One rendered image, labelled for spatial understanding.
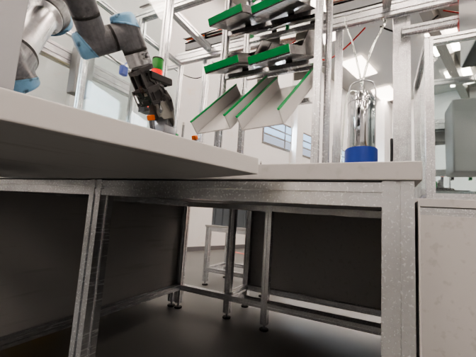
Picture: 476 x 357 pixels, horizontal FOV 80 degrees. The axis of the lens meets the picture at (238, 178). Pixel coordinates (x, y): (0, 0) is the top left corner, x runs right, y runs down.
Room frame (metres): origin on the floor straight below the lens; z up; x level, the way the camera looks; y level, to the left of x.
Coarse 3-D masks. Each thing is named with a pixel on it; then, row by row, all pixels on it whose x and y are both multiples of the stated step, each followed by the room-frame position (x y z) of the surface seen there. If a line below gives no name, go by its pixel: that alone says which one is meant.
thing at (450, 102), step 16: (448, 48) 1.09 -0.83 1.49; (464, 48) 1.07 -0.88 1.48; (448, 64) 1.09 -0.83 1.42; (464, 64) 1.07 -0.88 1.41; (448, 80) 1.09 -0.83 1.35; (464, 80) 1.07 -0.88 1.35; (448, 96) 1.09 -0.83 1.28; (464, 96) 1.07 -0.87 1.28; (448, 112) 1.09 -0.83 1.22; (464, 112) 1.07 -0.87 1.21; (448, 128) 1.09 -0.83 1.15; (464, 128) 1.07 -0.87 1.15; (448, 144) 1.09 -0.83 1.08; (464, 144) 1.07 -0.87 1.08; (448, 160) 1.09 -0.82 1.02; (464, 160) 1.07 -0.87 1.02; (448, 176) 1.09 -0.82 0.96; (464, 176) 1.07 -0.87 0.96; (448, 192) 1.09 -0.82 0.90; (464, 192) 1.07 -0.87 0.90
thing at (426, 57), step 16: (464, 32) 1.05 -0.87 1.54; (432, 48) 1.10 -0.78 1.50; (432, 64) 1.10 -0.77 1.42; (416, 80) 1.42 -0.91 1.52; (432, 80) 1.10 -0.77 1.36; (416, 96) 1.50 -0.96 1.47; (432, 96) 1.10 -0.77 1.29; (416, 112) 1.49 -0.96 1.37; (432, 112) 1.11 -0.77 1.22; (416, 128) 1.49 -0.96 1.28; (432, 128) 1.11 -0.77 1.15; (416, 144) 1.49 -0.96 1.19; (432, 144) 1.11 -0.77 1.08; (416, 160) 1.49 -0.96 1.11; (432, 160) 1.11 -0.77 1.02; (432, 176) 1.11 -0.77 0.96; (416, 192) 1.50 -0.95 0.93; (432, 192) 1.11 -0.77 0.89
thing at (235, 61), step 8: (264, 40) 0.86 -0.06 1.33; (264, 48) 0.87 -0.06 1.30; (232, 56) 0.76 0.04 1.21; (240, 56) 0.77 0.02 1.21; (248, 56) 0.80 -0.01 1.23; (208, 64) 0.82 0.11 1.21; (216, 64) 0.81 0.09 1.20; (224, 64) 0.79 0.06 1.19; (232, 64) 0.78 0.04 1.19; (240, 64) 0.79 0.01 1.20; (248, 64) 0.82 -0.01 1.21; (208, 72) 0.83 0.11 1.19; (216, 72) 0.85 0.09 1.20; (224, 72) 0.88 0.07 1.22; (232, 72) 0.92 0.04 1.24
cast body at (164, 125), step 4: (160, 120) 0.98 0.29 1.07; (164, 120) 0.97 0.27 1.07; (168, 120) 0.97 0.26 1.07; (160, 124) 0.96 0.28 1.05; (164, 124) 0.96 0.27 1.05; (168, 124) 0.97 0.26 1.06; (156, 128) 0.97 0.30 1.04; (160, 128) 0.96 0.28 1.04; (164, 128) 0.96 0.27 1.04; (168, 128) 0.97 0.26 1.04; (172, 128) 0.99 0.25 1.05; (168, 132) 0.97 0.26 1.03; (172, 132) 0.99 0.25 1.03
